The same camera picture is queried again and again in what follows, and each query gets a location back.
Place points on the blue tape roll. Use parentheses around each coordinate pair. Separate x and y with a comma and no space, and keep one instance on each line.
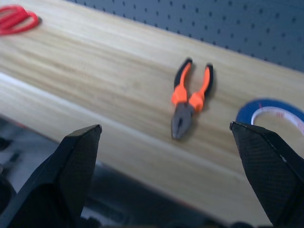
(247,111)

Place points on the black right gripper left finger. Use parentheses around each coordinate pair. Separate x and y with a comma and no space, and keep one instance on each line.
(59,180)

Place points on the orange and black pliers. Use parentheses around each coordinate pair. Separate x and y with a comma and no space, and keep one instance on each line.
(187,99)

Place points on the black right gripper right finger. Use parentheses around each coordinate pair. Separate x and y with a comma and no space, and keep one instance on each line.
(270,171)

